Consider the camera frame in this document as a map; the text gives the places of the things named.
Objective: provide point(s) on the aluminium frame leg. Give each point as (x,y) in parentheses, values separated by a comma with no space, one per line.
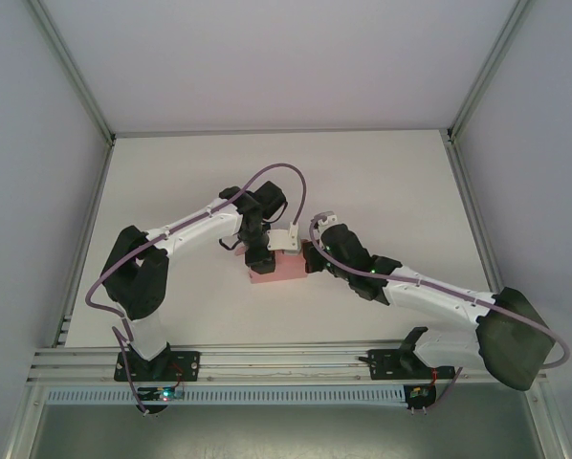
(554,421)
(25,421)

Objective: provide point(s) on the pink paper box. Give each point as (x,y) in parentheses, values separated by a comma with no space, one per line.
(286,268)

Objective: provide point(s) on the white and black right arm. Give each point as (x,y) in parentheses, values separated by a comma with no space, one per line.
(434,296)

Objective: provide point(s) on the aluminium frame post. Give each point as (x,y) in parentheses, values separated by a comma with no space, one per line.
(490,72)
(75,72)

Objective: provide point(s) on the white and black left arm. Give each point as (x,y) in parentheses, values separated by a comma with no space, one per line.
(195,229)

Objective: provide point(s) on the aluminium mounting rail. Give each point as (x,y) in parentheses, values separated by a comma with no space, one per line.
(286,363)

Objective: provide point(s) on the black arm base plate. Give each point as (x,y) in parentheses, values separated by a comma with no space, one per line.
(381,363)
(190,363)

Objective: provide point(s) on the small circuit board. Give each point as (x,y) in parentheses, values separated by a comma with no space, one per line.
(417,393)
(164,394)

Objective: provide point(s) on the aluminium side rail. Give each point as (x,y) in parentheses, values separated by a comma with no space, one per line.
(472,215)
(86,239)

